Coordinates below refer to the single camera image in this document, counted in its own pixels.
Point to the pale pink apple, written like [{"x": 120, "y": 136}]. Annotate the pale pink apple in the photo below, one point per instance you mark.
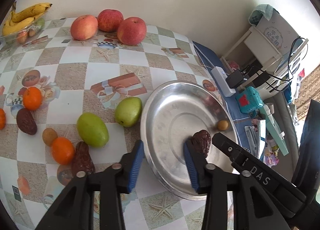
[{"x": 84, "y": 27}]

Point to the mandarin orange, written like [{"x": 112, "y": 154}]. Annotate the mandarin orange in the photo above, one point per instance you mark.
[
  {"x": 63, "y": 151},
  {"x": 32, "y": 98}
]

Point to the white shelf unit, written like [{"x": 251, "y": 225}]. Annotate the white shelf unit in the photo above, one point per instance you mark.
[{"x": 269, "y": 52}]

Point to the checkered patterned tablecloth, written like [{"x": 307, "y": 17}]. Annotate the checkered patterned tablecloth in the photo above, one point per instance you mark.
[{"x": 83, "y": 76}]

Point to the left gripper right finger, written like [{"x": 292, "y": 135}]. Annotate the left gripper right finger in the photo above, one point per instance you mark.
[{"x": 252, "y": 206}]

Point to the dried red date large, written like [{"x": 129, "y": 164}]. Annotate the dried red date large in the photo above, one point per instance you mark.
[{"x": 201, "y": 141}]

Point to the clear fruit bag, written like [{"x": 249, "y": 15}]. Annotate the clear fruit bag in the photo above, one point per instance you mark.
[{"x": 20, "y": 32}]

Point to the white phone stand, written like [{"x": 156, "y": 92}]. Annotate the white phone stand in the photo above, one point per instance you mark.
[{"x": 253, "y": 140}]

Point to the black charger plug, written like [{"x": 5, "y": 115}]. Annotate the black charger plug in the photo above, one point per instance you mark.
[{"x": 235, "y": 79}]

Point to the white power strip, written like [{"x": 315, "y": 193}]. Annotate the white power strip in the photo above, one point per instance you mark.
[{"x": 220, "y": 76}]

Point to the small mandarin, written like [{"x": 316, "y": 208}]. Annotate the small mandarin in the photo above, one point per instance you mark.
[{"x": 2, "y": 119}]

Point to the red apple right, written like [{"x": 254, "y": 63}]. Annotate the red apple right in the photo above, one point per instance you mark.
[{"x": 132, "y": 31}]

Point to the green jujube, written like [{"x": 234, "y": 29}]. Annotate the green jujube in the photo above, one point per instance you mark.
[
  {"x": 128, "y": 111},
  {"x": 92, "y": 130}
]

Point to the red apple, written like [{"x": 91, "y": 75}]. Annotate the red apple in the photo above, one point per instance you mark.
[
  {"x": 132, "y": 31},
  {"x": 109, "y": 20}
]

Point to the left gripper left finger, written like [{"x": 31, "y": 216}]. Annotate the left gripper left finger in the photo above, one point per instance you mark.
[{"x": 73, "y": 208}]

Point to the smartphone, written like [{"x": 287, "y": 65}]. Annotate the smartphone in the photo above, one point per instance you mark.
[{"x": 261, "y": 137}]

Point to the brown longan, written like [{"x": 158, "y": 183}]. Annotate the brown longan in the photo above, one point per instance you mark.
[
  {"x": 222, "y": 125},
  {"x": 48, "y": 136}
]

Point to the yellow banana bunch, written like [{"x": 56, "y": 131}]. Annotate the yellow banana bunch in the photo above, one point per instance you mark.
[{"x": 19, "y": 20}]

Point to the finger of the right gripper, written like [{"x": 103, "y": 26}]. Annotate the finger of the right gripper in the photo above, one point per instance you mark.
[{"x": 285, "y": 195}]

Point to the large steel basin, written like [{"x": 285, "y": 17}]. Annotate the large steel basin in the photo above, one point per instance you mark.
[{"x": 174, "y": 112}]

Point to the teal toy box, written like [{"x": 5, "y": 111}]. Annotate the teal toy box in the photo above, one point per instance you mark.
[{"x": 249, "y": 100}]

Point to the red apple middle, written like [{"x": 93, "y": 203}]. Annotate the red apple middle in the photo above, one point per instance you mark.
[{"x": 109, "y": 20}]

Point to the mint green toy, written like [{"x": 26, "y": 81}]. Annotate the mint green toy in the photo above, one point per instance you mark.
[{"x": 274, "y": 129}]

